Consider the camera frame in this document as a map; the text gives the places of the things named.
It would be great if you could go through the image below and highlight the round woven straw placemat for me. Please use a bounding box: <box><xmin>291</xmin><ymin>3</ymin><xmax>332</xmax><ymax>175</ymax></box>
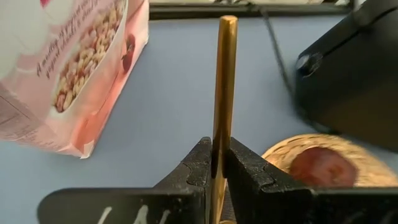
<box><xmin>261</xmin><ymin>133</ymin><xmax>398</xmax><ymax>189</ymax></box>

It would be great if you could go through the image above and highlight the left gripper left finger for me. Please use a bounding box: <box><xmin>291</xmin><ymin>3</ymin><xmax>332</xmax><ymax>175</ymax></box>
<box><xmin>36</xmin><ymin>136</ymin><xmax>213</xmax><ymax>224</ymax></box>

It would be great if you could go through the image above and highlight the pink strawberry yogurt cereal box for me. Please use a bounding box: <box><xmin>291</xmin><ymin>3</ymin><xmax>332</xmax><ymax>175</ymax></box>
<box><xmin>0</xmin><ymin>0</ymin><xmax>150</xmax><ymax>159</ymax></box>

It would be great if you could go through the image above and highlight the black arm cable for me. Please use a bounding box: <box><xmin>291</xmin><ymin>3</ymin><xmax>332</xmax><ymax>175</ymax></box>
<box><xmin>259</xmin><ymin>6</ymin><xmax>295</xmax><ymax>97</ymax></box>

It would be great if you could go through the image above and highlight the black table frame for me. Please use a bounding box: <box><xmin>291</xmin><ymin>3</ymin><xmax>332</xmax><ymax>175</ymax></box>
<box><xmin>149</xmin><ymin>2</ymin><xmax>354</xmax><ymax>20</ymax></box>

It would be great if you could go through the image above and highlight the peach round plate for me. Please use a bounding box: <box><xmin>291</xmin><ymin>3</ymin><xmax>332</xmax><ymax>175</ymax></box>
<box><xmin>288</xmin><ymin>146</ymin><xmax>359</xmax><ymax>188</ymax></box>

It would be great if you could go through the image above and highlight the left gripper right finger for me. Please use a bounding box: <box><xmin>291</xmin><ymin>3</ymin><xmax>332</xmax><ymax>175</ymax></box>
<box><xmin>225</xmin><ymin>136</ymin><xmax>398</xmax><ymax>224</ymax></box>

